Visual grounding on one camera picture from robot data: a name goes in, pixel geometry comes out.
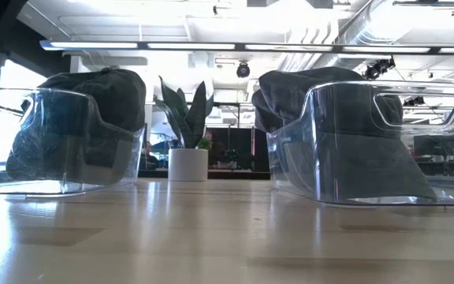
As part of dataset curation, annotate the long ceiling light strip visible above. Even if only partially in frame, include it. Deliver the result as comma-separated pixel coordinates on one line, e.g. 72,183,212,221
39,39,454,55

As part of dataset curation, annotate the dark green baseball cap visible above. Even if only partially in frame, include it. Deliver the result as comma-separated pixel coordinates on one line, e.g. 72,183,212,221
5,92,136,183
37,66,148,133

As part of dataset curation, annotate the snake plant in white pot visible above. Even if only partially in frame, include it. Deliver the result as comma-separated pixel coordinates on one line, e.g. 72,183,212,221
154,77,215,182

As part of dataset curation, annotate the dark desk monitor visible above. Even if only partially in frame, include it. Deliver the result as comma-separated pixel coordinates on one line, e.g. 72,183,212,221
412,133,454,157

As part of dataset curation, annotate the person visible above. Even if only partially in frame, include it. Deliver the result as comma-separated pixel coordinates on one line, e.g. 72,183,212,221
139,140,162,171

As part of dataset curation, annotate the silver ventilation duct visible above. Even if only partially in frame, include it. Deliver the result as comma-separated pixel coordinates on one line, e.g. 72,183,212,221
274,0,435,76

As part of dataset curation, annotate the black ceiling spotlight cluster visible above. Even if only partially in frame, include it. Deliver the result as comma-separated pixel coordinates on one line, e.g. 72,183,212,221
363,56,396,80

